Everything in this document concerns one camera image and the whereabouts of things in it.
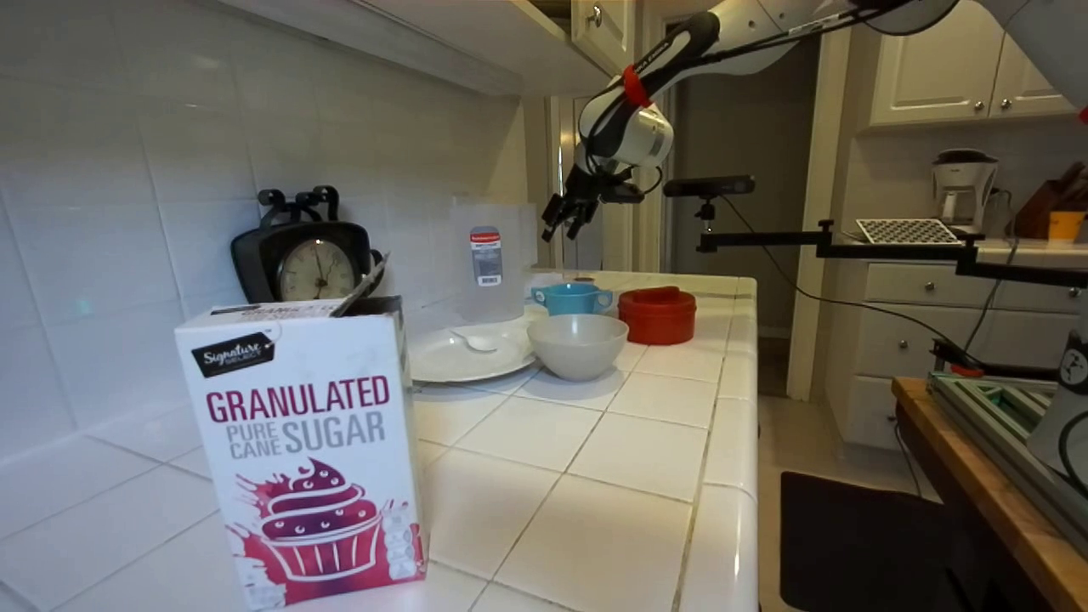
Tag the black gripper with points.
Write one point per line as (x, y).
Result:
(602, 189)

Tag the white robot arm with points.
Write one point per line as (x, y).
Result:
(642, 141)

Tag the white plate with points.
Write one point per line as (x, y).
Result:
(454, 361)

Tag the clear plastic container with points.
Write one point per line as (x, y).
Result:
(495, 283)

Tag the white bowl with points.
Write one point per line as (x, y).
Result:
(581, 345)

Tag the red pot with lid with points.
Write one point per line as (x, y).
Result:
(657, 318)

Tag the black clock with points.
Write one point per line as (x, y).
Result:
(318, 266)

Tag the white grid rack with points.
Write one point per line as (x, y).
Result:
(907, 234)

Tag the white lower cabinets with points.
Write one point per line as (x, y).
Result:
(895, 327)

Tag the white cabinets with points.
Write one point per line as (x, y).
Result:
(940, 70)
(895, 327)

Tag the white upper cabinets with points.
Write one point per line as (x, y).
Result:
(940, 70)

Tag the black floor mat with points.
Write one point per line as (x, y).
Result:
(862, 555)

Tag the wooden knife block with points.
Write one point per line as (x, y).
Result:
(1037, 208)

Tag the grey green equipment box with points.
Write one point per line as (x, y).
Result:
(997, 414)

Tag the yellow cup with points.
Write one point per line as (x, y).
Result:
(1065, 225)

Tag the wooden table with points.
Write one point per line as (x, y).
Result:
(988, 499)

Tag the black stereo camera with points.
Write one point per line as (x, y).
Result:
(710, 189)

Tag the white wall cabinet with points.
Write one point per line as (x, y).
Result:
(454, 35)

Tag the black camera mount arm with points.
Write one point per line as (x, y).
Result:
(884, 245)

